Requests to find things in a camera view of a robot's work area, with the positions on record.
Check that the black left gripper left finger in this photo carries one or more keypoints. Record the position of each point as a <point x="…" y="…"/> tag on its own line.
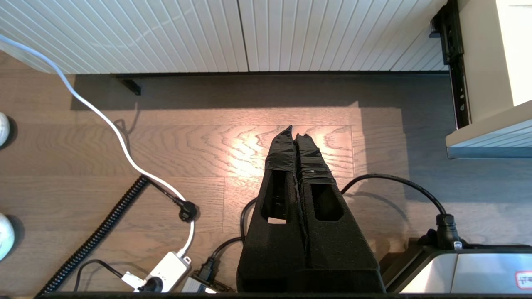
<point x="270" y="249"/>

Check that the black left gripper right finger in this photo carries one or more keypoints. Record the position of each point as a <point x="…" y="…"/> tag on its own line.
<point x="336" y="249"/>

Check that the white fluted drawer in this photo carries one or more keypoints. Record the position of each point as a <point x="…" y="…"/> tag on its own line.
<point x="482" y="62"/>

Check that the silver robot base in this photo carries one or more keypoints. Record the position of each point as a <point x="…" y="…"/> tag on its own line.
<point x="490" y="270"/>

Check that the white slatted cabinet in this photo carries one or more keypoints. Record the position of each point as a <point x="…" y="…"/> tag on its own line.
<point x="166" y="33"/>

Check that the grey power brick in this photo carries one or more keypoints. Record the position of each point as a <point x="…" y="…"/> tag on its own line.
<point x="193" y="285"/>

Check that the white power strip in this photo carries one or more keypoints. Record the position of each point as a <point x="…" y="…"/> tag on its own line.
<point x="166" y="270"/>

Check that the small white plug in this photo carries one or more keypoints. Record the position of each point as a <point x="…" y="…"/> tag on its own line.
<point x="132" y="280"/>

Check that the white shoe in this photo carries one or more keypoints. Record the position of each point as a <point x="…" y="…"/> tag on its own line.
<point x="6" y="236"/>

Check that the white round floor object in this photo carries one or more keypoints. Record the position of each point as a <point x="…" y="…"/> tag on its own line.
<point x="3" y="128"/>

